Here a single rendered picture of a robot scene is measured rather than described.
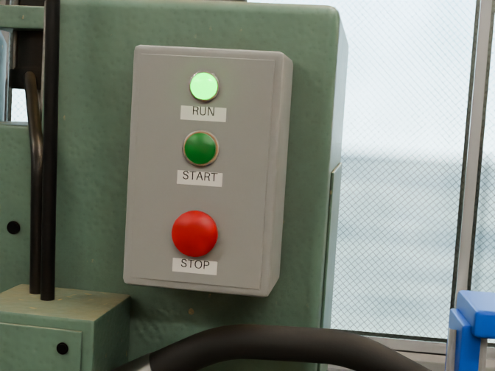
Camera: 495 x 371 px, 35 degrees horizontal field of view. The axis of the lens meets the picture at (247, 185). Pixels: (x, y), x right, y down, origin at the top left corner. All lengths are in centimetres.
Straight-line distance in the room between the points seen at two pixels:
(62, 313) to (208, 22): 23
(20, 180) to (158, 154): 18
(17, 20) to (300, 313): 34
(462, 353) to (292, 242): 78
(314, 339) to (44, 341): 18
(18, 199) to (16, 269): 6
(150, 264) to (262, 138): 11
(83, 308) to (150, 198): 9
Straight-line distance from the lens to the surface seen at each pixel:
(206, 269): 51
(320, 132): 55
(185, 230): 50
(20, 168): 66
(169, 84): 51
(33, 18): 69
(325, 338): 53
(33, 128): 61
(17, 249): 67
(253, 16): 57
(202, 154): 50
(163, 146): 51
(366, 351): 53
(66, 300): 57
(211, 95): 50
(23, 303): 56
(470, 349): 131
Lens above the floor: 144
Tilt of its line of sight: 5 degrees down
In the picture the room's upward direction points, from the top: 4 degrees clockwise
